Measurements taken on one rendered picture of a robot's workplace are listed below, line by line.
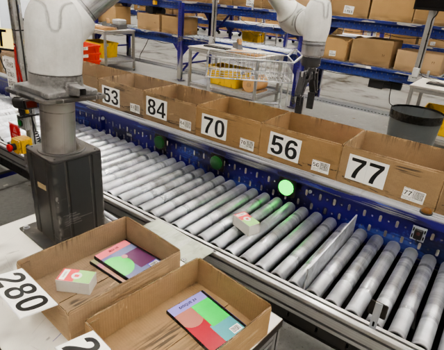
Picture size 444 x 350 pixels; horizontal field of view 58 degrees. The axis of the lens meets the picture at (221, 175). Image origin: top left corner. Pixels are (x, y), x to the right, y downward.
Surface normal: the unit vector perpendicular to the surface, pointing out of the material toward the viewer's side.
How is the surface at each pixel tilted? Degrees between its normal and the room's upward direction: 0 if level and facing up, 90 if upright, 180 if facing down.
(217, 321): 0
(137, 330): 0
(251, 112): 89
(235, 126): 91
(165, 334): 2
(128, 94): 90
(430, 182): 90
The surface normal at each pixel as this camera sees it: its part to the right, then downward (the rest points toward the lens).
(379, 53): -0.63, 0.29
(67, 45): 0.77, 0.29
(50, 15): 0.27, 0.04
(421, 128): -0.16, 0.47
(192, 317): 0.07, -0.90
